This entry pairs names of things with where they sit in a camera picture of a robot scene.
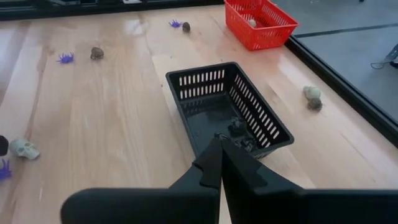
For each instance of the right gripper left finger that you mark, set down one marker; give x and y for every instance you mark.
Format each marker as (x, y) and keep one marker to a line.
(140, 208)

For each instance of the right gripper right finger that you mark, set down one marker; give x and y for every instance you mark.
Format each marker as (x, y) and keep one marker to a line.
(311, 208)

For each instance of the smoky clear plastic skull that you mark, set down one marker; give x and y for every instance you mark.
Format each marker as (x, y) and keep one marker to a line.
(248, 143)
(186, 27)
(314, 104)
(97, 53)
(237, 125)

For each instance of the bone white plastic skull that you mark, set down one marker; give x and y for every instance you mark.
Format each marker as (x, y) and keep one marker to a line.
(311, 92)
(23, 148)
(252, 23)

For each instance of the purple plastic spider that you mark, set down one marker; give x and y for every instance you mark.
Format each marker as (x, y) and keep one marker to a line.
(175, 23)
(4, 171)
(66, 58)

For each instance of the black plastic basket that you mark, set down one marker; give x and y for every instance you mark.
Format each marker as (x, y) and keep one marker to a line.
(202, 118)

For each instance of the red plastic basket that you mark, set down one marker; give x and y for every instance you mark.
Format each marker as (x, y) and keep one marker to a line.
(267, 37)

